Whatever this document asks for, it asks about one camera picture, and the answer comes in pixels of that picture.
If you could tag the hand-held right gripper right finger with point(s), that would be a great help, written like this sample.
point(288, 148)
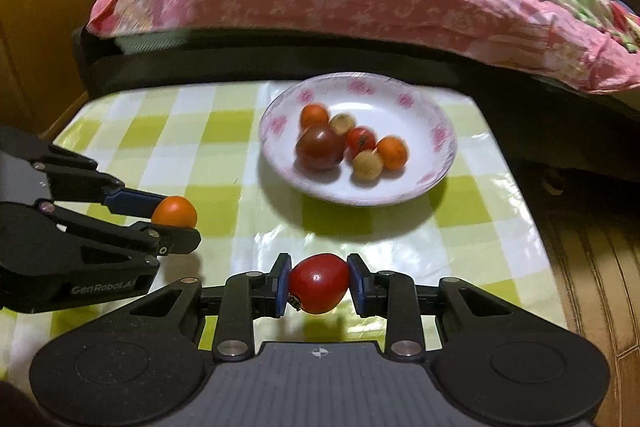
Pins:
point(355, 284)

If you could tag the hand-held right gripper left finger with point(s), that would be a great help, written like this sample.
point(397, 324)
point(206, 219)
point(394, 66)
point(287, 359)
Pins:
point(283, 284)

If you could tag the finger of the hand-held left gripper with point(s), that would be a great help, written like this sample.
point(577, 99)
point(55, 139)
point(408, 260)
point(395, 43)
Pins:
point(175, 241)
point(132, 204)

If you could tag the small orange tangerine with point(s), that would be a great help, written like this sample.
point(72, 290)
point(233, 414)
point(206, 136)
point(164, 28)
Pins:
point(314, 116)
point(392, 153)
point(174, 211)

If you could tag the bright red tomato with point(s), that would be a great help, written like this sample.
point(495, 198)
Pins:
point(319, 282)

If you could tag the brown longan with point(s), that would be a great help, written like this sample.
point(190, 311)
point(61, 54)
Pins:
point(368, 165)
point(342, 123)

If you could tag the white floral rimmed plate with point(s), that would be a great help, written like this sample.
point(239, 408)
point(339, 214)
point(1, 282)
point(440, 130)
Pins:
point(415, 117)

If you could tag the green white checkered tablecloth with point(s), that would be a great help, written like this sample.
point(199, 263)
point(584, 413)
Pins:
point(200, 132)

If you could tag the large dark red tomato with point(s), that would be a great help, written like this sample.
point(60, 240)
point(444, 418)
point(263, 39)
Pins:
point(320, 149)

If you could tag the small red cherry tomato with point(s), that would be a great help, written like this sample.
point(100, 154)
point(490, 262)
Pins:
point(361, 142)

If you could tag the wooden cabinet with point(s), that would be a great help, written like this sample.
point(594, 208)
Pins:
point(40, 17)

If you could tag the pink patterned bed sheet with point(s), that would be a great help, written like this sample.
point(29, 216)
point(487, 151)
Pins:
point(300, 2)

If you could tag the dark bed frame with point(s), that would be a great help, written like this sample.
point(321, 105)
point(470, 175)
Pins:
point(200, 57)

